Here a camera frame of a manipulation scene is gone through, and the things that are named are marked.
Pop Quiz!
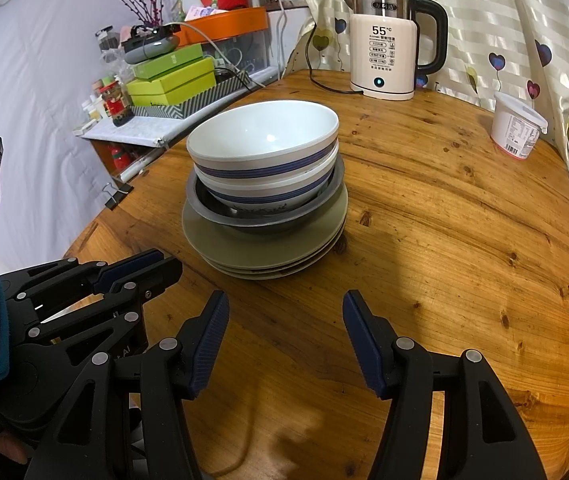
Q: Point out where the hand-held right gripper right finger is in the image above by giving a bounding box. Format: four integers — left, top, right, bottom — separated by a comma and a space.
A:
343, 290, 548, 480

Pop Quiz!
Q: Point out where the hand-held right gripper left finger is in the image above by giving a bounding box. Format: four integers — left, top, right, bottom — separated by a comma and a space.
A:
23, 290, 230, 480

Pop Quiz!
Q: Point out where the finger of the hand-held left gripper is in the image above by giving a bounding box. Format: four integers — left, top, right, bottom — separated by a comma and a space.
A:
0, 250, 166, 312
28, 257, 184, 357

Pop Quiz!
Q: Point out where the stainless steel bowl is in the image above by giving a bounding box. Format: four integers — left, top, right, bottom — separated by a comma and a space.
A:
187, 157, 347, 235

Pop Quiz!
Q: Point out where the cream plate with blue pattern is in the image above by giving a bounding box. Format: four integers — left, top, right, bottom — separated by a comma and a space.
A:
214, 252, 336, 281

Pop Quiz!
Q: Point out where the olive green patterned plate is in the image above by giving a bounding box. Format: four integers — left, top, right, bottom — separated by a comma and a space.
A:
182, 180, 349, 263
199, 232, 347, 274

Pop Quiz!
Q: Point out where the white bowl with blue band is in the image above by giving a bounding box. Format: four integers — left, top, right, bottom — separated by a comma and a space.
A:
186, 100, 340, 181
194, 145, 340, 213

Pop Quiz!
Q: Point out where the black binder clip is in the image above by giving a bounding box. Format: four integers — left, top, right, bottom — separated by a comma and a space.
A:
102, 182, 133, 211

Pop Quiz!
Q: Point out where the red bottle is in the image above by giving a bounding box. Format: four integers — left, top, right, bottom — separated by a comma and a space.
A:
109, 142, 133, 171

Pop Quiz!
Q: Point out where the white shelf board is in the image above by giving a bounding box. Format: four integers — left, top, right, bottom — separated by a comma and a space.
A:
73, 115, 200, 150

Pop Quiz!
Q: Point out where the red figurine jar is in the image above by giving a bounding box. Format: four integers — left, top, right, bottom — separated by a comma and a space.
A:
100, 80, 133, 128

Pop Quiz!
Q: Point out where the black white striped box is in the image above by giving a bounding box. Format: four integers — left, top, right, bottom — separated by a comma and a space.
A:
129, 72, 252, 121

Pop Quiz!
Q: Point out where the lime green flat box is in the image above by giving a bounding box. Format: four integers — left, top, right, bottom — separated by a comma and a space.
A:
127, 57, 216, 107

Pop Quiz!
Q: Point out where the dark green flat box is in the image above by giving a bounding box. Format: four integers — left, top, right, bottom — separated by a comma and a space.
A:
132, 43, 204, 81

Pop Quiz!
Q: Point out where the grey handheld device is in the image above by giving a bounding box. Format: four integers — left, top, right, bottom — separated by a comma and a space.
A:
123, 27, 181, 63

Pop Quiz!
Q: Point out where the glass jar with black lid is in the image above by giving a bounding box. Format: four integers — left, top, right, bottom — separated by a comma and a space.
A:
95, 25, 120, 54

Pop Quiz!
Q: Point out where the clear box with orange lid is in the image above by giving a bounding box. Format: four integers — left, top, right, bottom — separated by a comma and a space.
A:
179, 6, 270, 77

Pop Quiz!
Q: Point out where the white plastic tub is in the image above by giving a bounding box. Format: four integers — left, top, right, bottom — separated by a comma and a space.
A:
490, 91, 549, 161

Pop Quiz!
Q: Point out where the white electric kettle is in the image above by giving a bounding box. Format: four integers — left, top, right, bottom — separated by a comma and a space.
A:
343, 0, 449, 101

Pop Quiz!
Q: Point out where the heart patterned curtain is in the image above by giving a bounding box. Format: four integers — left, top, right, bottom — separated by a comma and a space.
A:
284, 0, 569, 221

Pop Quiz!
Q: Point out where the white cable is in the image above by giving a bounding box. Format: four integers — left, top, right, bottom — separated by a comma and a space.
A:
179, 20, 265, 86

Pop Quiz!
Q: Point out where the black kettle power cord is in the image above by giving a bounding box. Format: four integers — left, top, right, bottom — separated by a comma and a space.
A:
305, 20, 365, 96

